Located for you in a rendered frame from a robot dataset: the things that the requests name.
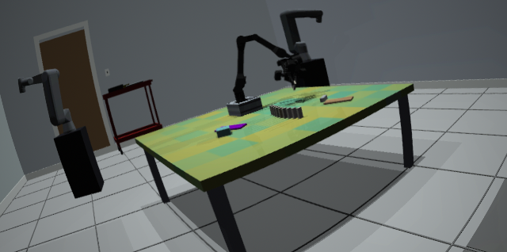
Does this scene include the teal flat block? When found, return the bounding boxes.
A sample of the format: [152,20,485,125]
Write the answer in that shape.
[216,125,231,138]

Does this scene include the tan flat rectangular slab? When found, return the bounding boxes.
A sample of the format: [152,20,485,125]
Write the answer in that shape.
[324,96,353,105]

